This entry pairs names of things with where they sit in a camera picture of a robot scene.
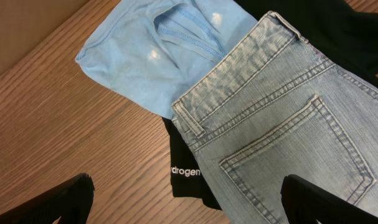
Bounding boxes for light blue t-shirt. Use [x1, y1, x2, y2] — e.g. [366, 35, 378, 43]
[75, 0, 256, 119]

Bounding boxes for light blue denim jeans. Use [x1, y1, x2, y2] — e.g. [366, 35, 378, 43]
[172, 11, 378, 223]

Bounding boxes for black garment with white text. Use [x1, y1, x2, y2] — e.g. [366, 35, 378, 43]
[163, 0, 378, 210]

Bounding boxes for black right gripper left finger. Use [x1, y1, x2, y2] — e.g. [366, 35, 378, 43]
[0, 173, 95, 224]

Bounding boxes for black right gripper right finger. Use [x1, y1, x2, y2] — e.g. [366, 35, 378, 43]
[280, 174, 378, 224]

